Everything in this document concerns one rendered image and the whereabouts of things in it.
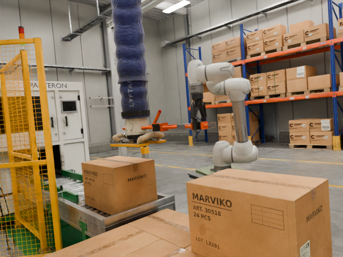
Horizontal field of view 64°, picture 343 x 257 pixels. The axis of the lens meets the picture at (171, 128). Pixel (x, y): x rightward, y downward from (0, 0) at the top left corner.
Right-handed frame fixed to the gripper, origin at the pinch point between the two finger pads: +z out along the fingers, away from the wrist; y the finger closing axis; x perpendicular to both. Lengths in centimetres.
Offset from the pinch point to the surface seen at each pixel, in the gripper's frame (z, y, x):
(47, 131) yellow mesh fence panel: -2, 34, -142
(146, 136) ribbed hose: 6.4, 10.2, -40.1
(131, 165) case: 31, 2, -69
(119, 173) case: 34, 14, -70
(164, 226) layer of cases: 70, 10, -30
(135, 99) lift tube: -22, 7, -52
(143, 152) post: 29, -53, -113
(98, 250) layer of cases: 70, 57, -40
